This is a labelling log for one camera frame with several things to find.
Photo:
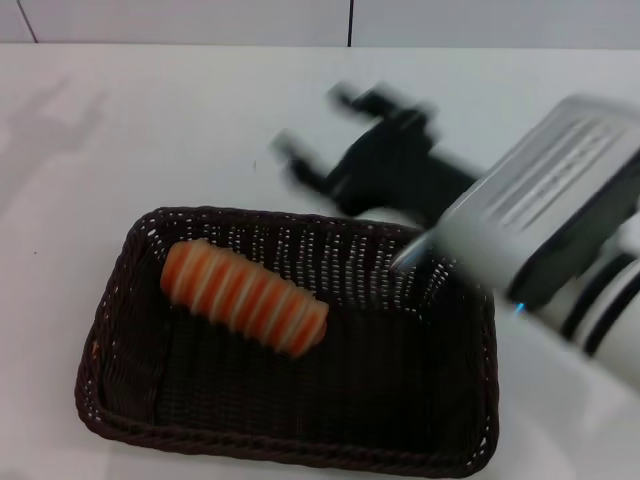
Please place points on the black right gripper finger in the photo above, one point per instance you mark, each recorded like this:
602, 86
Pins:
365, 102
305, 165

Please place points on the dark brown wicker basket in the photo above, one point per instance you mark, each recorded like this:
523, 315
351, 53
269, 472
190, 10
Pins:
300, 400

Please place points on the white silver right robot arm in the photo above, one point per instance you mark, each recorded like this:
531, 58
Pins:
580, 310

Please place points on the orange striped bread roll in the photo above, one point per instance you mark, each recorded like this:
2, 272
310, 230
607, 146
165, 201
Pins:
245, 297

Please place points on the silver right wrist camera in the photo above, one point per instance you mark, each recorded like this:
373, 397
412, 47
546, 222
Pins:
550, 190

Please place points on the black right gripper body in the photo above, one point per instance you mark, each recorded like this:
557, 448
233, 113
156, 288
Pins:
400, 170

